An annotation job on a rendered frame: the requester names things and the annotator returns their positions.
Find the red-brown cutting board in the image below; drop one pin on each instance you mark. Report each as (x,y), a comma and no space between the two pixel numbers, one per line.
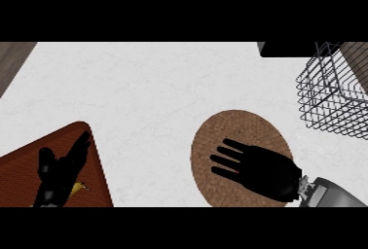
(25,175)

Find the black appliance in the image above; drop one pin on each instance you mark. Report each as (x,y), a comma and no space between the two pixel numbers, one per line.
(288,49)

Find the round brown woven placemat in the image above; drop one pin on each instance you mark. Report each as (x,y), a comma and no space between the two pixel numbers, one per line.
(240,142)

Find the yellow bell pepper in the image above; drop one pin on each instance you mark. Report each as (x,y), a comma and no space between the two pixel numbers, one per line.
(79,188)

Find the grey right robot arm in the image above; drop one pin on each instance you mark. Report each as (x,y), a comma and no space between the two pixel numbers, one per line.
(330,194)

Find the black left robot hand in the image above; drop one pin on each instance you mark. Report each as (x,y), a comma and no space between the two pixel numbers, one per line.
(59,175)

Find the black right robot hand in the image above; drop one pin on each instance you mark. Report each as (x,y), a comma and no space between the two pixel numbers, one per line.
(268,173)

